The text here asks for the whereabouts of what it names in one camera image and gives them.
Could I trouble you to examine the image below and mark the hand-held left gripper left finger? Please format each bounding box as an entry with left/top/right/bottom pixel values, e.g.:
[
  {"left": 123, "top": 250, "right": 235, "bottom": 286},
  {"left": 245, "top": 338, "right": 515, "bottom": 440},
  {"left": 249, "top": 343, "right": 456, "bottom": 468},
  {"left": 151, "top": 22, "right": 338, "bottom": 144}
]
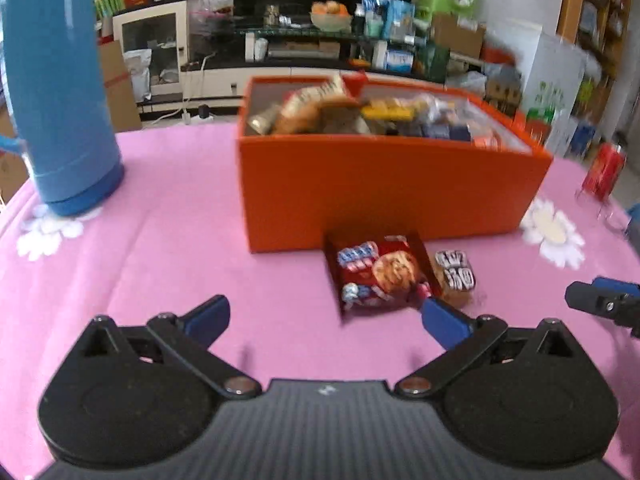
[{"left": 57, "top": 294, "right": 263, "bottom": 401}]

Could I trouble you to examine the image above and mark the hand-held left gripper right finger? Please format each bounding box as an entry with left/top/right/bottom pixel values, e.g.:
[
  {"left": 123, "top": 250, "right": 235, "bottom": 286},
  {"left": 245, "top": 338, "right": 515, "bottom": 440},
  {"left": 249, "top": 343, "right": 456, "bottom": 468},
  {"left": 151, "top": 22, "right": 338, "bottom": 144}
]
[{"left": 394, "top": 296, "right": 595, "bottom": 402}]

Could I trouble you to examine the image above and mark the brown packet white print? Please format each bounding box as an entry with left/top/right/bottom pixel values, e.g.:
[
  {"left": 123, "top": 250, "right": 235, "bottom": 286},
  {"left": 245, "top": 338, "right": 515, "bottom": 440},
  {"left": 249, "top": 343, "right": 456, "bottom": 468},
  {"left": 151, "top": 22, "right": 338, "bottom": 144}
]
[{"left": 431, "top": 249, "right": 479, "bottom": 307}]

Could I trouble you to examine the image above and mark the red cookie packet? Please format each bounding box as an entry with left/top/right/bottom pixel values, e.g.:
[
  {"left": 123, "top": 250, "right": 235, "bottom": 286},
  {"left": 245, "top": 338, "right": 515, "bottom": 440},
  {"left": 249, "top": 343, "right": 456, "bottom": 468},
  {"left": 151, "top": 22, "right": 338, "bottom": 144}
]
[{"left": 324, "top": 233, "right": 442, "bottom": 317}]

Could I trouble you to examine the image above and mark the orange box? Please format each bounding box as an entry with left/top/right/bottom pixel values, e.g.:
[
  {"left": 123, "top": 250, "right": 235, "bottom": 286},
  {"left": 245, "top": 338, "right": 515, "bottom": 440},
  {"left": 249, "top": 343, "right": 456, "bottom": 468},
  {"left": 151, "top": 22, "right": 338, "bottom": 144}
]
[{"left": 235, "top": 74, "right": 553, "bottom": 253}]

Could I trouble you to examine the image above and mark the blue snack packet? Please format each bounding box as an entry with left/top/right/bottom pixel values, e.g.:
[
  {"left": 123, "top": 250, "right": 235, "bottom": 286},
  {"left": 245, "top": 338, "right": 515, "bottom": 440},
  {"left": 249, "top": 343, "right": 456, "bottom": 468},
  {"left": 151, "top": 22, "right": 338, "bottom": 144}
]
[{"left": 422, "top": 120, "right": 473, "bottom": 143}]

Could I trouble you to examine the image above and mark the grey foil snack packet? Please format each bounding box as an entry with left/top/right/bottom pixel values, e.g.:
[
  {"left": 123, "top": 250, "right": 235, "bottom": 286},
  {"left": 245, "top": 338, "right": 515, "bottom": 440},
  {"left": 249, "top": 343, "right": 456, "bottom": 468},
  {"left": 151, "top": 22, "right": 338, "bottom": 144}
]
[{"left": 247, "top": 105, "right": 283, "bottom": 136}]

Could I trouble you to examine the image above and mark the orange clear cake packet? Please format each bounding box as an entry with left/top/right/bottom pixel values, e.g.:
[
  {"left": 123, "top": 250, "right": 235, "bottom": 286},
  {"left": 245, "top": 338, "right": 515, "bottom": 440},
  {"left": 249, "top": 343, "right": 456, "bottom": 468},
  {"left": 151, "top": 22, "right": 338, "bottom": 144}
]
[{"left": 361, "top": 99, "right": 428, "bottom": 122}]

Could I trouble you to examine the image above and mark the brown snack packet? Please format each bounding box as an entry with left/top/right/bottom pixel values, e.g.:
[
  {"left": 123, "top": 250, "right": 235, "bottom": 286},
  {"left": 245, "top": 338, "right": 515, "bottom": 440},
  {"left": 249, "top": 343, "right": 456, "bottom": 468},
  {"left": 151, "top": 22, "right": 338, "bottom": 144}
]
[{"left": 320, "top": 100, "right": 373, "bottom": 135}]

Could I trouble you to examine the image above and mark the red-edged rice cake packet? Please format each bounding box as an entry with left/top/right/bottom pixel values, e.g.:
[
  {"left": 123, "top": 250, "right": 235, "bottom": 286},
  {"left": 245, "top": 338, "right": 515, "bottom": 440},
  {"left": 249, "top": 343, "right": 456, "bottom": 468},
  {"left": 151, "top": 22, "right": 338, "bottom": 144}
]
[{"left": 280, "top": 76, "right": 353, "bottom": 133}]

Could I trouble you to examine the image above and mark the red container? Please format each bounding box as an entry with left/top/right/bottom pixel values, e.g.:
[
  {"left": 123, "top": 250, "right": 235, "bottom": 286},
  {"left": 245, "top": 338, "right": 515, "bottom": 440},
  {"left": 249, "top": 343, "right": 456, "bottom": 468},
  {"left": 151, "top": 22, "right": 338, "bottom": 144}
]
[{"left": 582, "top": 142, "right": 627, "bottom": 200}]

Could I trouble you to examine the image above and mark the pink tablecloth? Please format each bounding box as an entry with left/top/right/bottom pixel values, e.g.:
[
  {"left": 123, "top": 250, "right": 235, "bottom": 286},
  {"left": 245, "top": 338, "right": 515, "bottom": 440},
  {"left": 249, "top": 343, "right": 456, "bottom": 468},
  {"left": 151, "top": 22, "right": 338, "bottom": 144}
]
[{"left": 0, "top": 120, "right": 640, "bottom": 480}]

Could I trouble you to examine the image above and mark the white freezer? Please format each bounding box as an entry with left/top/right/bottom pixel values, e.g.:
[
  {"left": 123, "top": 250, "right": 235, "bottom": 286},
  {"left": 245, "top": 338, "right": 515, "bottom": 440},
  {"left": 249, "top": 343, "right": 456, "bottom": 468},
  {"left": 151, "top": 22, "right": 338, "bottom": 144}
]
[{"left": 520, "top": 22, "right": 590, "bottom": 153}]

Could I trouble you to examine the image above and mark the wooden bookshelf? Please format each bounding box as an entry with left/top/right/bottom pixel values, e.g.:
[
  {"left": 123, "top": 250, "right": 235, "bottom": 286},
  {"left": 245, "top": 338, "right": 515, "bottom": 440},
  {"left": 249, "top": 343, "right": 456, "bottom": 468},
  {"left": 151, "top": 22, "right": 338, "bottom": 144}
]
[{"left": 557, "top": 0, "right": 633, "bottom": 86}]

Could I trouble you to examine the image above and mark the large cardboard box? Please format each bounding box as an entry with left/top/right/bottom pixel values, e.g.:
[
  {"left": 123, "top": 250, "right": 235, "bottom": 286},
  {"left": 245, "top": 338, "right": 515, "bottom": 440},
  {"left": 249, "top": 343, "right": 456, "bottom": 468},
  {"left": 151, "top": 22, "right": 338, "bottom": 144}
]
[{"left": 97, "top": 40, "right": 143, "bottom": 133}]

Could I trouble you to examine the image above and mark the blue thermos flask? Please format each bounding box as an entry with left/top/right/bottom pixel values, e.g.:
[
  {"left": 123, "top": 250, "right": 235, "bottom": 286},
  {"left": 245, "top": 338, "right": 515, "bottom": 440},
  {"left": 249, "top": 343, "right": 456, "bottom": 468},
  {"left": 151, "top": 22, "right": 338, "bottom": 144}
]
[{"left": 0, "top": 0, "right": 126, "bottom": 217}]

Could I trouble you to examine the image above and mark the small cardboard box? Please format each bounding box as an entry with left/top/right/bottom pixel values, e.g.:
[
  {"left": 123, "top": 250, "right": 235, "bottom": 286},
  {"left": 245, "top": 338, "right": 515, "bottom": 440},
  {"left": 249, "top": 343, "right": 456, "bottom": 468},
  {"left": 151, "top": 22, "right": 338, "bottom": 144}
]
[{"left": 432, "top": 14, "right": 486, "bottom": 61}]

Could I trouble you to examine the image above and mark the blue white carton pack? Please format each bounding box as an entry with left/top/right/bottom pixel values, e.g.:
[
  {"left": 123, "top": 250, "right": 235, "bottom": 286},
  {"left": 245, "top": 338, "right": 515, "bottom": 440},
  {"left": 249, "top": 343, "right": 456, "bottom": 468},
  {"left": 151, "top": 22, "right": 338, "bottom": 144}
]
[
  {"left": 362, "top": 0, "right": 393, "bottom": 26},
  {"left": 385, "top": 0, "right": 416, "bottom": 43},
  {"left": 385, "top": 50, "right": 416, "bottom": 73}
]

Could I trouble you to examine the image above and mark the white glass door cabinet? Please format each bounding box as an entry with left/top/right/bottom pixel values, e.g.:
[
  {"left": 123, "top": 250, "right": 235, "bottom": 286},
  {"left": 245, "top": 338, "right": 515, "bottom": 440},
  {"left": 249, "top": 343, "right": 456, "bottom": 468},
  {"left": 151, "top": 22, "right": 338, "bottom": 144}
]
[{"left": 112, "top": 0, "right": 190, "bottom": 103}]

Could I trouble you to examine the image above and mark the black tv stand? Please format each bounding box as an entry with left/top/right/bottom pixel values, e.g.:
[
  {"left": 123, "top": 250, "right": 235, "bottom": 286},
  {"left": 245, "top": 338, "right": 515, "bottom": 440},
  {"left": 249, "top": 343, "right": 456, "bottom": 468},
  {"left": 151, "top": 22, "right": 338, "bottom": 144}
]
[{"left": 180, "top": 27, "right": 451, "bottom": 111}]

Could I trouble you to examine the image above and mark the bowl of oranges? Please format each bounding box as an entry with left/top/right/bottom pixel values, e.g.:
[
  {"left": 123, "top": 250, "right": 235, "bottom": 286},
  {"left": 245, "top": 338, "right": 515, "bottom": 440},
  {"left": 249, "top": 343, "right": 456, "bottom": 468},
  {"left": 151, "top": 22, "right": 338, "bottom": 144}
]
[{"left": 310, "top": 1, "right": 353, "bottom": 32}]

